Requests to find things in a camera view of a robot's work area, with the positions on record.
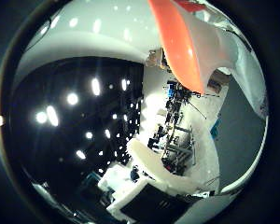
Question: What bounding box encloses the white spray bottle orange trigger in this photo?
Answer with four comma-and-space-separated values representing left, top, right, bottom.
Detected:
147, 0, 270, 119

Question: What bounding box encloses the teal tag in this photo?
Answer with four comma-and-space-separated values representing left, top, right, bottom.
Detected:
210, 119, 222, 140

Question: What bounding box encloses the wooden shelf crate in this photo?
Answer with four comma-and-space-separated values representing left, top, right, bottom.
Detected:
145, 48, 170, 71

